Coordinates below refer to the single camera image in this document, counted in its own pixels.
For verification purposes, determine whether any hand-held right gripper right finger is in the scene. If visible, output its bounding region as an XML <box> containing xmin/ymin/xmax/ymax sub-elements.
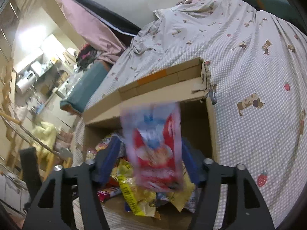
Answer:
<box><xmin>181</xmin><ymin>138</ymin><xmax>275</xmax><ymax>230</ymax></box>

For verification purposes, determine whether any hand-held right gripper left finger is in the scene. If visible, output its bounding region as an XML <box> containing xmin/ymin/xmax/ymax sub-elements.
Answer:
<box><xmin>23</xmin><ymin>136</ymin><xmax>121</xmax><ymax>230</ymax></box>

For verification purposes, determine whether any red pink snack packet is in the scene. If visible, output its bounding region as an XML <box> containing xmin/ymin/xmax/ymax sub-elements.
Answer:
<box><xmin>120</xmin><ymin>102</ymin><xmax>185</xmax><ymax>191</ymax></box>

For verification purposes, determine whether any cardboard box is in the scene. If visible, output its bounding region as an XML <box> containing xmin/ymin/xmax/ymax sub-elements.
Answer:
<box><xmin>83</xmin><ymin>57</ymin><xmax>220</xmax><ymax>230</ymax></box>

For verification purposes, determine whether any yellow red snack packet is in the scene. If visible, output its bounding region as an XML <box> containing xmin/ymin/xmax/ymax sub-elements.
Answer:
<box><xmin>96</xmin><ymin>135</ymin><xmax>113</xmax><ymax>152</ymax></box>

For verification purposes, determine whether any small red pink packet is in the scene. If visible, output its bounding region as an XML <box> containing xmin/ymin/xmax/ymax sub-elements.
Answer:
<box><xmin>97</xmin><ymin>187</ymin><xmax>123</xmax><ymax>203</ymax></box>

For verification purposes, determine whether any tan snack packet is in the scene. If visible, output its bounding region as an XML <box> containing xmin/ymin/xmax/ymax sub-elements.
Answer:
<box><xmin>167</xmin><ymin>172</ymin><xmax>196</xmax><ymax>212</ymax></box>

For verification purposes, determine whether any clear yellow chip packet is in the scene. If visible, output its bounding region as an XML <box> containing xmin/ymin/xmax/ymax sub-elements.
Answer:
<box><xmin>117</xmin><ymin>159</ymin><xmax>157</xmax><ymax>217</ymax></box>

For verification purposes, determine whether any yellow cloth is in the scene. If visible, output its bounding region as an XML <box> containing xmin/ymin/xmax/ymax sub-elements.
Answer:
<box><xmin>31</xmin><ymin>121</ymin><xmax>58</xmax><ymax>159</ymax></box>

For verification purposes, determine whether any teal pillow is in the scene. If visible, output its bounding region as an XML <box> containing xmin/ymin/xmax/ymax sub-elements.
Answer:
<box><xmin>60</xmin><ymin>61</ymin><xmax>112</xmax><ymax>114</ymax></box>

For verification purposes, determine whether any metal rod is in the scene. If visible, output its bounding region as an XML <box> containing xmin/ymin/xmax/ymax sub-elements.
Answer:
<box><xmin>0</xmin><ymin>113</ymin><xmax>60</xmax><ymax>155</ymax></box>

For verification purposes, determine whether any wooden rack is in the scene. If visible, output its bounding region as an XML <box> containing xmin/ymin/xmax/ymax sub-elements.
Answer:
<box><xmin>0</xmin><ymin>65</ymin><xmax>72</xmax><ymax>180</ymax></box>

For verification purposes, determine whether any pile of clothes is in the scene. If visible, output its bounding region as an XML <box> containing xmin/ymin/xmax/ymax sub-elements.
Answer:
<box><xmin>76</xmin><ymin>43</ymin><xmax>99</xmax><ymax>71</ymax></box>

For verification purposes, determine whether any white appliance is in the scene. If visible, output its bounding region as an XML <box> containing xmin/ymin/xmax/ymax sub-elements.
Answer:
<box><xmin>16</xmin><ymin>61</ymin><xmax>42</xmax><ymax>94</ymax></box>

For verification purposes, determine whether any printed bed sheet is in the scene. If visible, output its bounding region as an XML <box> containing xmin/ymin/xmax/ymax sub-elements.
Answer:
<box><xmin>72</xmin><ymin>0</ymin><xmax>307</xmax><ymax>230</ymax></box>

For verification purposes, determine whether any pink quilt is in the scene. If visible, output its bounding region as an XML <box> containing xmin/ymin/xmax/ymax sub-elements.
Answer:
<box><xmin>47</xmin><ymin>0</ymin><xmax>130</xmax><ymax>64</ymax></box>

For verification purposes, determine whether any dark duvet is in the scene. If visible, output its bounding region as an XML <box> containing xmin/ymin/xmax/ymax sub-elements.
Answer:
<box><xmin>45</xmin><ymin>0</ymin><xmax>142</xmax><ymax>37</ymax></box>

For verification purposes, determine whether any teal orange cushion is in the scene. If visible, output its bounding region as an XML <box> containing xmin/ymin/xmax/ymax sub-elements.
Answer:
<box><xmin>230</xmin><ymin>0</ymin><xmax>298</xmax><ymax>22</ymax></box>

